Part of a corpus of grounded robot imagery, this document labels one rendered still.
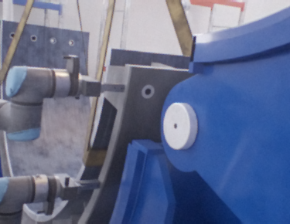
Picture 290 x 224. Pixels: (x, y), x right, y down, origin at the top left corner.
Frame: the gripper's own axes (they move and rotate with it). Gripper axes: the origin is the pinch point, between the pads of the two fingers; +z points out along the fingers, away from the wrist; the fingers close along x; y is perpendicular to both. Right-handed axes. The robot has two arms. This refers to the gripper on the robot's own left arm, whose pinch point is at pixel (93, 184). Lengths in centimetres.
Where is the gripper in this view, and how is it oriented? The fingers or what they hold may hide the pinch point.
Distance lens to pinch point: 160.7
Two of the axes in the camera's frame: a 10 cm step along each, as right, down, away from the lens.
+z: 8.7, 0.3, 4.8
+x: -4.7, -2.1, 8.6
